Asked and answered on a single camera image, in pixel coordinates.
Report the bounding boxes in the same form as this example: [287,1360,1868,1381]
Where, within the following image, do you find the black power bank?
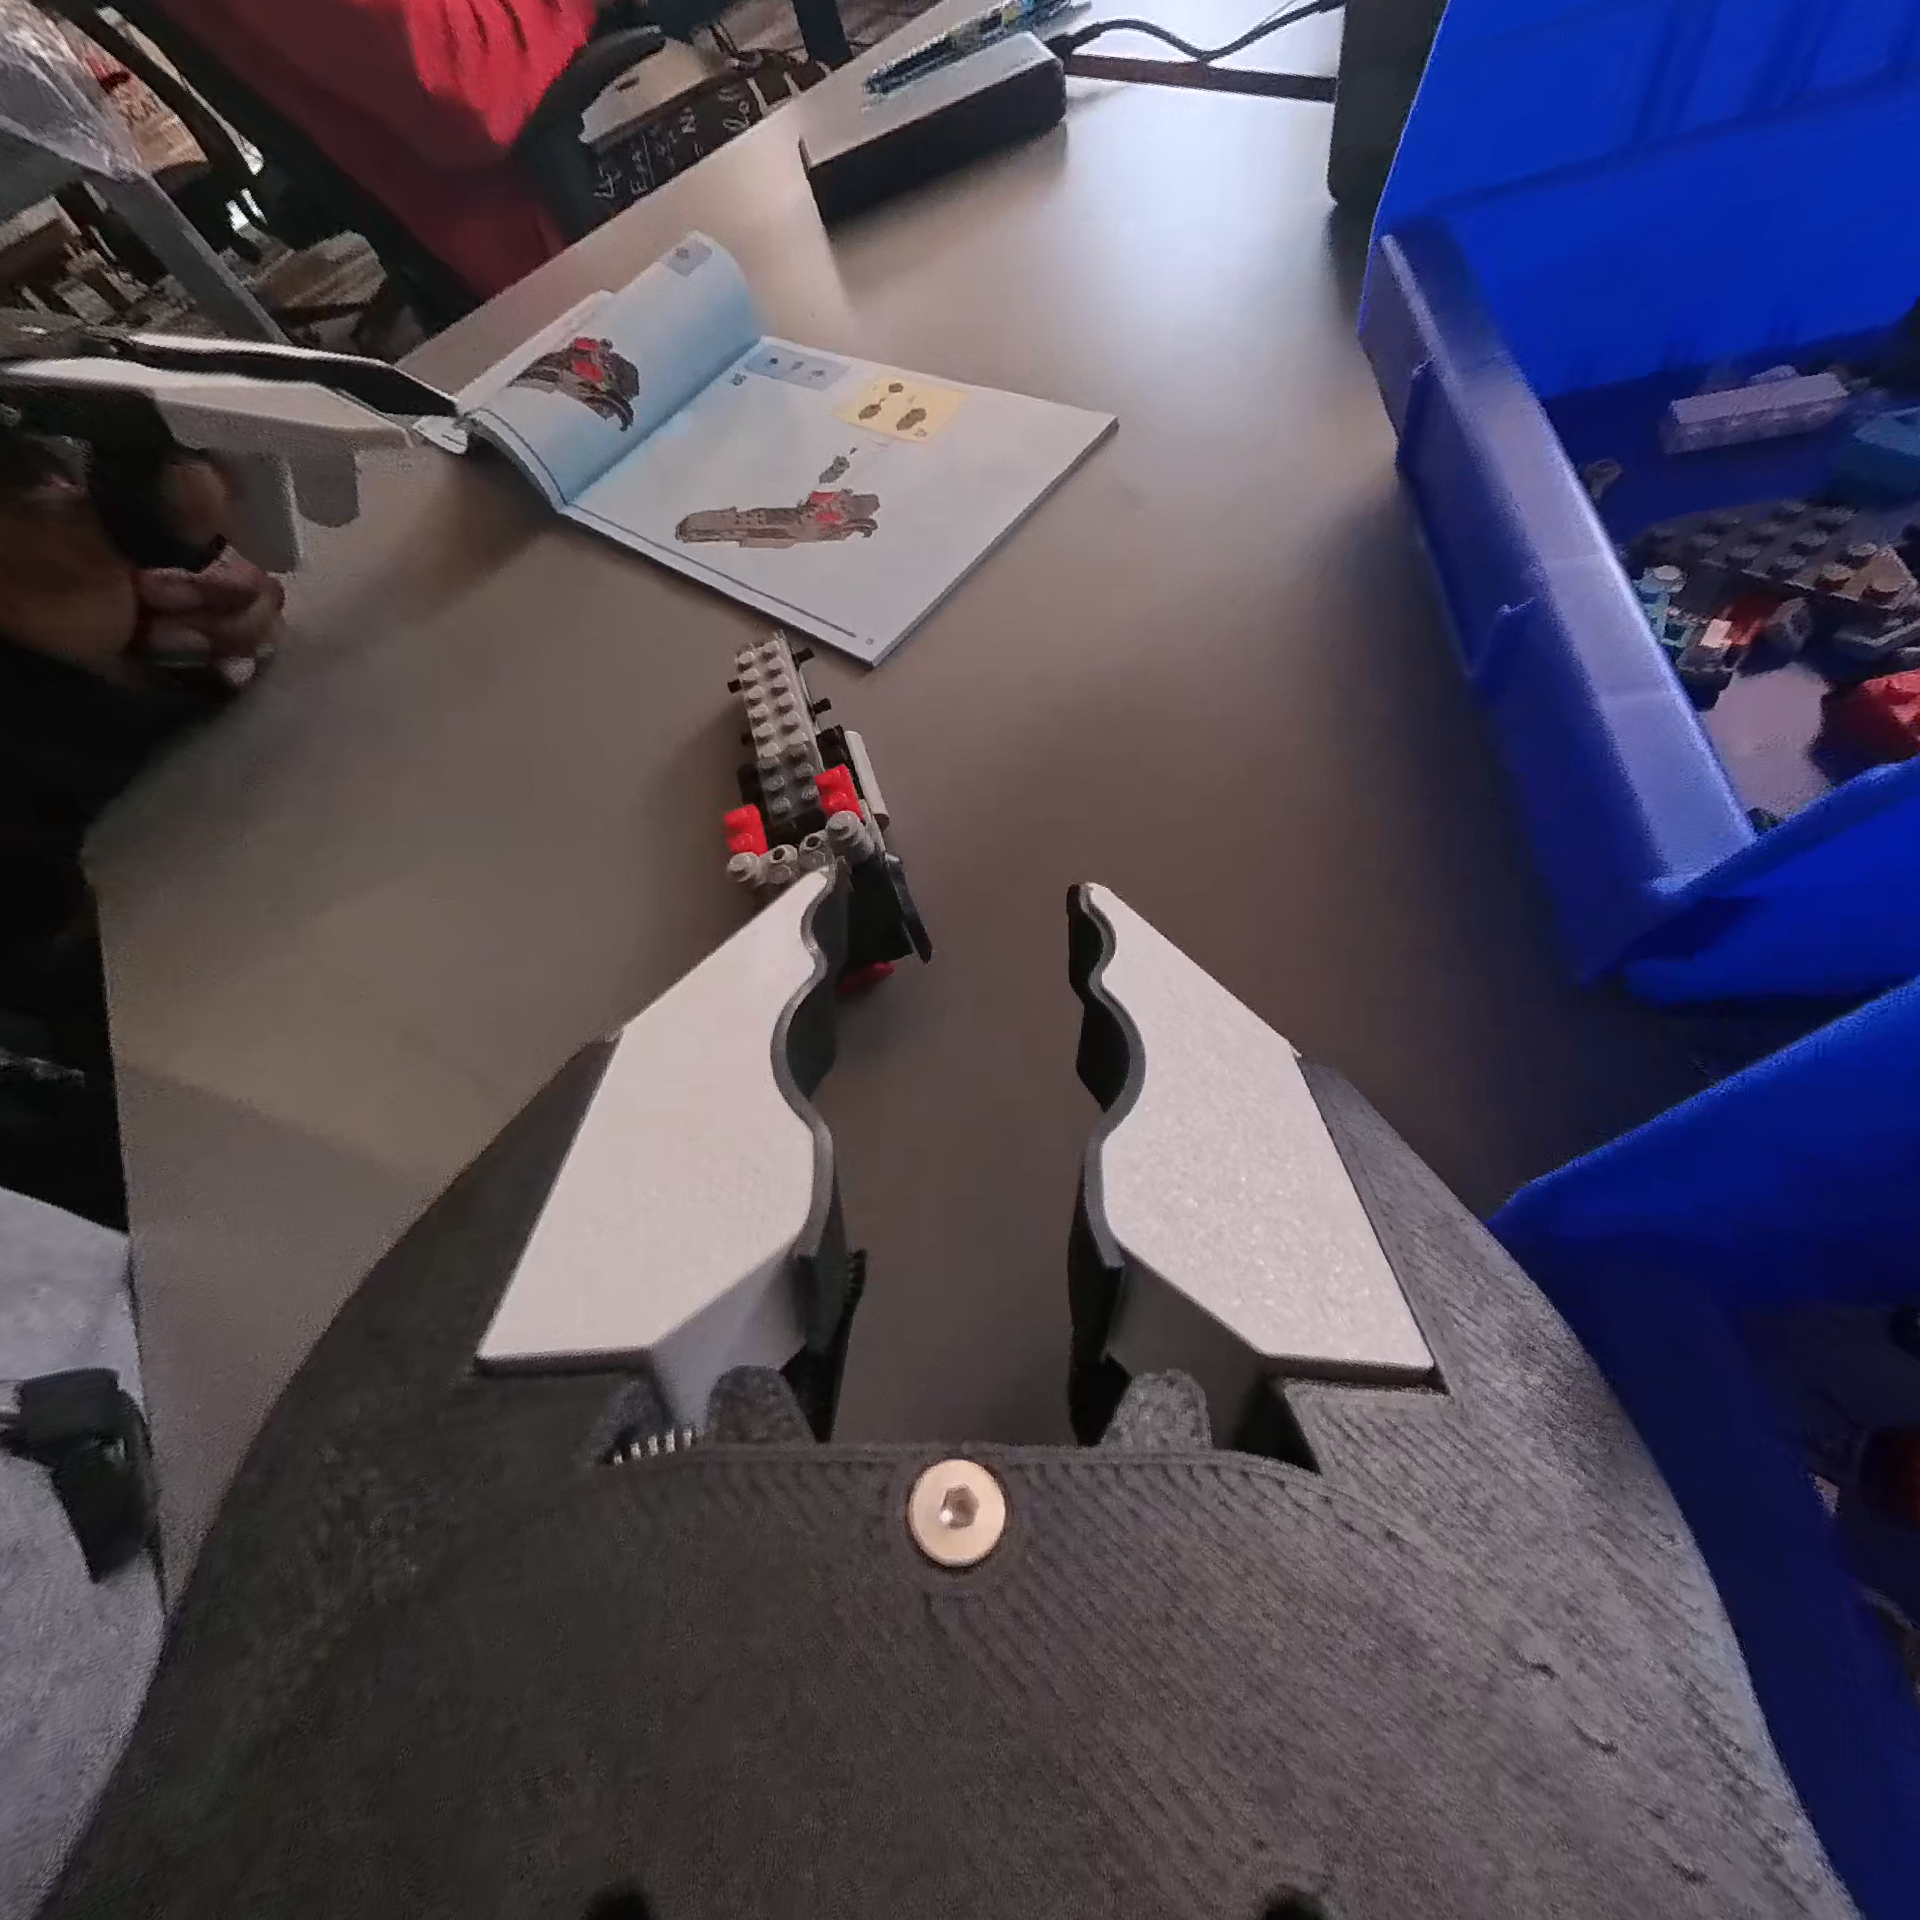
[801,33,1070,223]

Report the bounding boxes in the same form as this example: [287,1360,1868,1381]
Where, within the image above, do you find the black charger case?
[1328,0,1451,213]

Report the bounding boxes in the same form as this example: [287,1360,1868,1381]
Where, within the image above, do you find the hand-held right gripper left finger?
[479,867,869,1442]

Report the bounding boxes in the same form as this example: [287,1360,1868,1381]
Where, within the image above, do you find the person's left hand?
[0,447,292,692]

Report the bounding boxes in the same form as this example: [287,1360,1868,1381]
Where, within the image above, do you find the person's black jacket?
[0,645,135,1225]

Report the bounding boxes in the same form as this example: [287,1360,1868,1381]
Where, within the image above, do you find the blue plastic bin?
[1493,983,1920,1920]
[1357,0,1920,1009]

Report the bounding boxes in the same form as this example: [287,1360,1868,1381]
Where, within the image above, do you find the person's grey shirt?
[0,1184,169,1920]

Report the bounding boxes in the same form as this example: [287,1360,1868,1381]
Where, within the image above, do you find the grey brick model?
[726,628,937,1000]

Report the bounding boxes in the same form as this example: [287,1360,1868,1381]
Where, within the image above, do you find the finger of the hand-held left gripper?
[0,361,418,574]
[0,334,464,419]

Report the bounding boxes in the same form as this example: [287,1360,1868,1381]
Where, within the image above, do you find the clear plastic wrapped bundle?
[0,0,140,170]

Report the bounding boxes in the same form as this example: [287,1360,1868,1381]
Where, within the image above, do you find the blue pen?
[869,0,1089,96]

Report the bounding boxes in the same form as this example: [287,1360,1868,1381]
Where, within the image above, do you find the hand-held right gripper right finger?
[1066,880,1441,1449]

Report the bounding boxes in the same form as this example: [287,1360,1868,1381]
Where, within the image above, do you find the black cable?
[1051,0,1344,72]

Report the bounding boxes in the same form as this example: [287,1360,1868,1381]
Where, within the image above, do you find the pile of loose bricks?
[1591,361,1920,818]

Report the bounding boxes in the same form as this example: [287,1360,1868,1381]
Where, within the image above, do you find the grey desk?
[84,0,1729,1592]

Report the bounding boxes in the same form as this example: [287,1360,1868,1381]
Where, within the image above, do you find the brick instruction booklet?
[414,231,1120,669]

